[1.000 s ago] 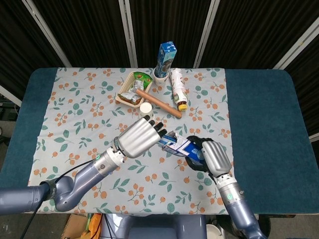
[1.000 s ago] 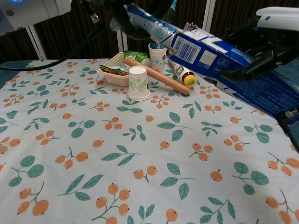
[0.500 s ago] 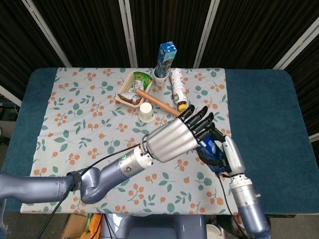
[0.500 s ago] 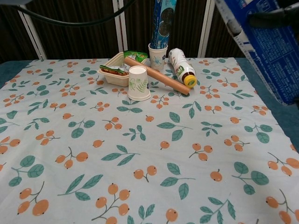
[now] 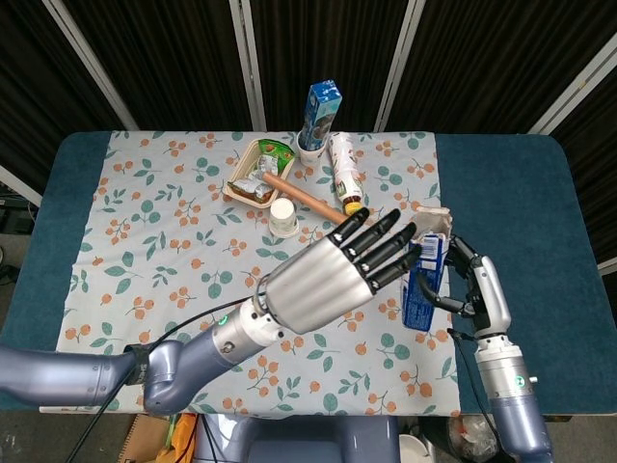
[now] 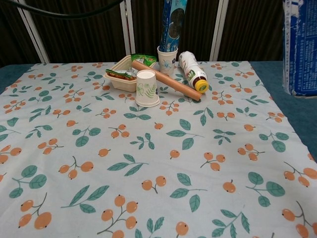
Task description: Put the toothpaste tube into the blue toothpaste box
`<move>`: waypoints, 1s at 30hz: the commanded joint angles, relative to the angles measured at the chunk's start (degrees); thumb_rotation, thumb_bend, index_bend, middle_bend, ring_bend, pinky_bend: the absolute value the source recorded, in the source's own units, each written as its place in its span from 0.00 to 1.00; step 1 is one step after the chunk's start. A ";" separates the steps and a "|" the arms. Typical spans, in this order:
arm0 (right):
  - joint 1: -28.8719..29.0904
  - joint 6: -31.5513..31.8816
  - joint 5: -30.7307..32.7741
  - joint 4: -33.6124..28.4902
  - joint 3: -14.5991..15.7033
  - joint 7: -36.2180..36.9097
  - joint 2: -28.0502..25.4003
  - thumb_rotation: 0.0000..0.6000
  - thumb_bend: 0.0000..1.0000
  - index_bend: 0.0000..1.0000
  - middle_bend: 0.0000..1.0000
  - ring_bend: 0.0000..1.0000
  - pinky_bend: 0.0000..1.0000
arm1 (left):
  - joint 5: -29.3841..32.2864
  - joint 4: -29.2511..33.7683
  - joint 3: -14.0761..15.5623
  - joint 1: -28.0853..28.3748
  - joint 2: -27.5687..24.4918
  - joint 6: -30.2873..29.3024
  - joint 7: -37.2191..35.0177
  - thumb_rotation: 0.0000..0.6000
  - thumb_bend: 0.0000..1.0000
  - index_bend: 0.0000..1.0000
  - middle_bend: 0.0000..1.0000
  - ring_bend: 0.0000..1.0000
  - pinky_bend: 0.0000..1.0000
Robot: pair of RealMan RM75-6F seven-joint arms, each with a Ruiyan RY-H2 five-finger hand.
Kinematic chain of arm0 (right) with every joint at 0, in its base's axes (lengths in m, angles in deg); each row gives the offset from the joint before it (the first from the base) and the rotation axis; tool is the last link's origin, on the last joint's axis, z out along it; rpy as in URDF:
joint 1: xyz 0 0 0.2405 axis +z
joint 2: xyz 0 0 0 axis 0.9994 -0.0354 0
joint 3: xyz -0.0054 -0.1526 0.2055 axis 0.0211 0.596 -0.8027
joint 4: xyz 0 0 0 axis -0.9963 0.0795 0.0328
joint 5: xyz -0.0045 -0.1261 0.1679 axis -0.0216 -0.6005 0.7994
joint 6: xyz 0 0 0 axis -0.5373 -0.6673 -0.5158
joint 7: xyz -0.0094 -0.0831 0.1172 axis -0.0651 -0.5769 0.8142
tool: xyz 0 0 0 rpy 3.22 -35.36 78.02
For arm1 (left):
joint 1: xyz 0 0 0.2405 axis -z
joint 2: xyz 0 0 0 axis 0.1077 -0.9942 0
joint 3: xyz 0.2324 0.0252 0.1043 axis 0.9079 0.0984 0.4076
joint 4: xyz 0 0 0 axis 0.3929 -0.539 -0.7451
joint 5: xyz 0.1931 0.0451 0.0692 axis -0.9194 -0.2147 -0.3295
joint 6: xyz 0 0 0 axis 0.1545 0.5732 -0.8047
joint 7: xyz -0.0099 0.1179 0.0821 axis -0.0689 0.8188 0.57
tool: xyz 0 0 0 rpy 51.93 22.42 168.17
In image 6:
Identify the blue toothpaste box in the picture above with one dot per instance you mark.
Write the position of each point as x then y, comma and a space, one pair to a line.
304, 49

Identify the blue cookie package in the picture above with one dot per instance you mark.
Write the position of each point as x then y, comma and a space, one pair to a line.
172, 24

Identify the leaf print paper cup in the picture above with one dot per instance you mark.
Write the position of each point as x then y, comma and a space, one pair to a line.
146, 86

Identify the beige food tray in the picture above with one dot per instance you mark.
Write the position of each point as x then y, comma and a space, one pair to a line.
121, 85

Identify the silver snack packet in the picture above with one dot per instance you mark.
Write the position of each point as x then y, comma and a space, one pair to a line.
130, 75

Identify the flower print paper cup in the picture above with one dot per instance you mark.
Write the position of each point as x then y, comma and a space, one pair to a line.
167, 63

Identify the white bottle yellow cap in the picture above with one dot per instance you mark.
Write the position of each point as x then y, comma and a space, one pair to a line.
190, 67

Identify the orange green snack packet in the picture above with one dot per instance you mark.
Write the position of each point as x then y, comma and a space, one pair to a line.
115, 74

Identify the floral berry print tablecloth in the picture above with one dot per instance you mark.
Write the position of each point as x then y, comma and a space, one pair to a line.
158, 198

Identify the white partition frame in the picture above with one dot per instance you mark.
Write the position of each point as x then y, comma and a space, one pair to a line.
219, 29
127, 29
34, 37

